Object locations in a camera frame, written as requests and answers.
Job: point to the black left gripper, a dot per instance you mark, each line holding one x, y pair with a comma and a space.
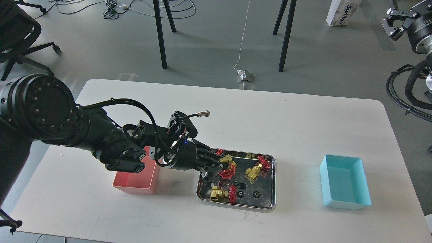
197, 156

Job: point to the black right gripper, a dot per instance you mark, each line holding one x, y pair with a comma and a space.
420, 30

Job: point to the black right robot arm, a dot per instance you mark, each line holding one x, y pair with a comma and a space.
393, 24

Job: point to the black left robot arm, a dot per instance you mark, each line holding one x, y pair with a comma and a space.
41, 107

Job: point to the white cardboard box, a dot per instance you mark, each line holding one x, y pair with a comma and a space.
341, 11

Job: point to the pink plastic box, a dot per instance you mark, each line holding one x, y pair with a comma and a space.
143, 183

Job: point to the light blue plastic box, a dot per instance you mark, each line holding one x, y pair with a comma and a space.
343, 181

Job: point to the silver metal tray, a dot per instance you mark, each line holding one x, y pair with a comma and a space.
265, 185

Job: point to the white power adapter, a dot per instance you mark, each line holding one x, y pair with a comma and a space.
245, 76

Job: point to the black table leg right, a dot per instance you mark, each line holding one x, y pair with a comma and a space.
287, 30

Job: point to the black table leg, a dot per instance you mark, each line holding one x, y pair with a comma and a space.
287, 30
159, 27

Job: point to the black table leg left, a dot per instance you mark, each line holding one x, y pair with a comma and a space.
159, 27

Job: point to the black office chair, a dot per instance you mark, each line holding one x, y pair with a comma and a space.
18, 31

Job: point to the brass valve red handle bottom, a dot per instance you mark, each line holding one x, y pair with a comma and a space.
218, 194

